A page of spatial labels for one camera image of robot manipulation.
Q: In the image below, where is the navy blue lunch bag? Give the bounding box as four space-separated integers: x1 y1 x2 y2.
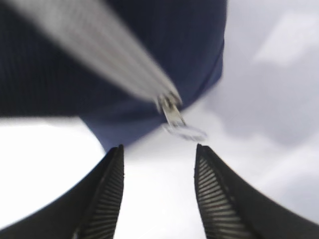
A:
0 0 228 150

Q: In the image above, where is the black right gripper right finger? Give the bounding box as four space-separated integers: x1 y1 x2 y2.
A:
194 144 319 239

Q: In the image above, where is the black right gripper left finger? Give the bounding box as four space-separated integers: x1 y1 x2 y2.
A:
0 145 124 239

